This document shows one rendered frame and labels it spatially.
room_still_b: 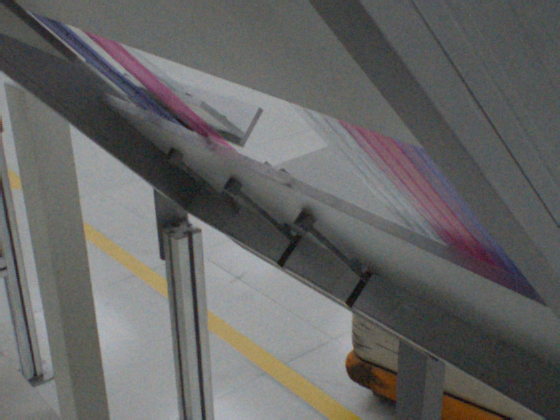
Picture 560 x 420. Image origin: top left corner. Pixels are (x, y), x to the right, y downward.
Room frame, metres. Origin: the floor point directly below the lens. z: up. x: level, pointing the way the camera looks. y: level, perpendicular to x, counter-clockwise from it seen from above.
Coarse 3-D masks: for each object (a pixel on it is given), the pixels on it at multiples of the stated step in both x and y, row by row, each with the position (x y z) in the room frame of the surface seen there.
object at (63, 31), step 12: (48, 24) 0.75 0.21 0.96; (60, 24) 0.75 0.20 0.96; (60, 36) 0.76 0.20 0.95; (72, 36) 0.76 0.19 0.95; (72, 48) 0.77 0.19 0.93; (84, 48) 0.77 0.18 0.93; (96, 60) 0.77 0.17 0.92; (108, 72) 0.78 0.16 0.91; (120, 72) 0.79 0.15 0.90; (120, 84) 0.79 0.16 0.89; (132, 84) 0.80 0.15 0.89; (132, 96) 0.80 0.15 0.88; (144, 96) 0.80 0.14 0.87; (144, 108) 0.81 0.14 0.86; (156, 108) 0.81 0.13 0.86; (168, 120) 0.82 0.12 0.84
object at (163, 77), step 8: (128, 48) 1.06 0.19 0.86; (136, 56) 1.06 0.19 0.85; (144, 64) 1.07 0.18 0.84; (152, 64) 1.08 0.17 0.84; (152, 72) 1.08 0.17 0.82; (160, 72) 1.09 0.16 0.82; (160, 80) 1.10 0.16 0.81; (168, 80) 1.10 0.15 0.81; (176, 88) 1.11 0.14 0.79; (184, 88) 1.12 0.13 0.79
